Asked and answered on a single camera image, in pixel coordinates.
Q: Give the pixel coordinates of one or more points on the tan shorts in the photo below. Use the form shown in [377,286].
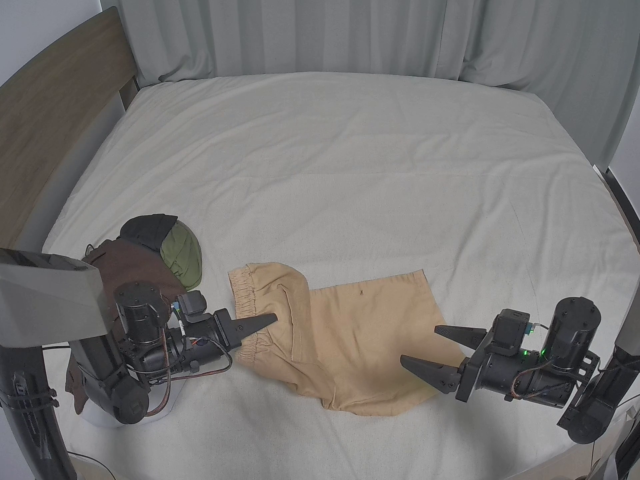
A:
[350,343]

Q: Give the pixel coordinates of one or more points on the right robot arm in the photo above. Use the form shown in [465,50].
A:
[570,333]

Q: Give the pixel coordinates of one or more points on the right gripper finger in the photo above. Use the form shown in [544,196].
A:
[462,337]
[435,373]

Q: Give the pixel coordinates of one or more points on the olive green garment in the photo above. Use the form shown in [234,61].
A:
[182,258]

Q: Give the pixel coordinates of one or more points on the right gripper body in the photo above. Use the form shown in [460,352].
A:
[492,375]

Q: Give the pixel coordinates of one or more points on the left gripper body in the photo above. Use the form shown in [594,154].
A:
[210,340]

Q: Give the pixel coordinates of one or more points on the brown garment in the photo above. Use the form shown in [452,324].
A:
[140,263]

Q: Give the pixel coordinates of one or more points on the black garment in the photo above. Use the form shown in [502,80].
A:
[145,230]

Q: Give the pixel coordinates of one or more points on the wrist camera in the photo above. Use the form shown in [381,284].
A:
[191,305]
[511,328]

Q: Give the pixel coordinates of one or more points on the bed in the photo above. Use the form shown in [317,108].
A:
[350,143]

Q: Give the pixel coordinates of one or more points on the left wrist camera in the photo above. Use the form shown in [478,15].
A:
[191,305]

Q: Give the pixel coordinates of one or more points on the white garment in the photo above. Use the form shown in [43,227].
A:
[174,393]

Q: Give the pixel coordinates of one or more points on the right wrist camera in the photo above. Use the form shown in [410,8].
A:
[511,328]

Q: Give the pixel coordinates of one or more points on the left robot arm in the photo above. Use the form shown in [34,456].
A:
[50,298]

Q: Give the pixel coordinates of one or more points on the grey-green curtain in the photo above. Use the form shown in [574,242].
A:
[300,18]

